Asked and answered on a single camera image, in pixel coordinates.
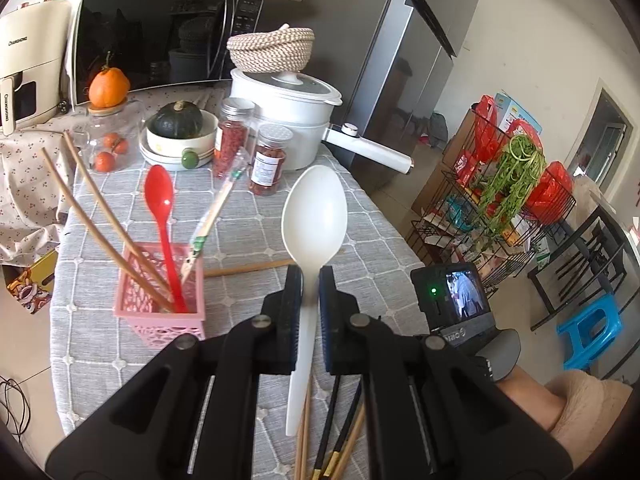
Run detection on woven rope basket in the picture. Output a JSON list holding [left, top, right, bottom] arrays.
[[226, 24, 317, 73]]

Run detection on jar of red berries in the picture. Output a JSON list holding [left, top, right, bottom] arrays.
[[212, 97, 256, 181]]

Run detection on floral cloth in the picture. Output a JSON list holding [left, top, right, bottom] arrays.
[[0, 85, 231, 266]]

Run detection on colourful cardboard box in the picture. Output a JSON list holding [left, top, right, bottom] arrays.
[[5, 250, 58, 316]]

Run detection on cream air fryer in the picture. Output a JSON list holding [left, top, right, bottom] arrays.
[[0, 0, 73, 137]]

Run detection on blue plastic stool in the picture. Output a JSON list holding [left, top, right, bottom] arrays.
[[556, 292, 626, 373]]

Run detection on pink perforated utensil basket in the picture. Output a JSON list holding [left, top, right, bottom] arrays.
[[113, 241, 207, 353]]

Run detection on black wire rack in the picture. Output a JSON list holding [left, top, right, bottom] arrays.
[[407, 105, 576, 301]]

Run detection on wooden chopstick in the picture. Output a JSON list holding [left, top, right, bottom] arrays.
[[334, 402, 367, 480], [41, 147, 173, 311], [204, 259, 296, 278], [62, 131, 178, 306], [294, 400, 307, 480], [300, 375, 316, 480]]

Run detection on black chair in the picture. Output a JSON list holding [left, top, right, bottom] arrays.
[[527, 205, 640, 331]]

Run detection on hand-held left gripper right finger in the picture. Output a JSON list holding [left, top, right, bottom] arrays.
[[317, 265, 573, 480]]

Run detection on person's right forearm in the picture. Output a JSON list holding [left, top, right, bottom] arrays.
[[492, 365, 633, 468]]

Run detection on white ceramic bowl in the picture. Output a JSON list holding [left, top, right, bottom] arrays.
[[145, 110, 220, 153]]

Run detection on grey checked tablecloth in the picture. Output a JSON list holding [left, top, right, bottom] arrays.
[[49, 87, 431, 480]]

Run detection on white plastic spoon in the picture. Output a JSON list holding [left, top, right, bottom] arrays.
[[281, 165, 349, 437]]

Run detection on black microwave oven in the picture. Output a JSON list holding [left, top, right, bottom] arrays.
[[65, 0, 265, 107]]

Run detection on red plastic bag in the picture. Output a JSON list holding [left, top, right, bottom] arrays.
[[455, 95, 501, 186], [522, 160, 573, 226]]

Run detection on white electric pot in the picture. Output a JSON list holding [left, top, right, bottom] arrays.
[[229, 66, 416, 176]]

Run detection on grey refrigerator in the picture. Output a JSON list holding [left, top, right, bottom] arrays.
[[310, 0, 488, 193]]

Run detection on jar of red dates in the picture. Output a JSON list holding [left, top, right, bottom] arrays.
[[248, 123, 294, 197]]

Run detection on cream dish green knob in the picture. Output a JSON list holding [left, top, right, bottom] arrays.
[[139, 135, 217, 172]]

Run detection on red plastic spoon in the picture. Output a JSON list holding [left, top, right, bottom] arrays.
[[144, 164, 190, 313]]

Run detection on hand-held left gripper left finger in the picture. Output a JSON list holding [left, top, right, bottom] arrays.
[[45, 265, 306, 480]]

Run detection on black floor cable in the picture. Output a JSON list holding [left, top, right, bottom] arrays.
[[0, 377, 31, 436]]

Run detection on green leafy vegetables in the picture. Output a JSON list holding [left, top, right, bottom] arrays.
[[472, 134, 547, 238]]

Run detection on large orange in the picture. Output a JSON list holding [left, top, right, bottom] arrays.
[[88, 51, 131, 108]]

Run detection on blue white box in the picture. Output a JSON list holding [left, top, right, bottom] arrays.
[[495, 91, 543, 133]]

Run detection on glass jar with tomatoes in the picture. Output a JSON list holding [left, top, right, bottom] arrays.
[[72, 102, 146, 173]]

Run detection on dark green pumpkin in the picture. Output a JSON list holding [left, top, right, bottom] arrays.
[[151, 101, 204, 139]]

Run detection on chopsticks pair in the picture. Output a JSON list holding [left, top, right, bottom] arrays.
[[181, 149, 248, 286]]

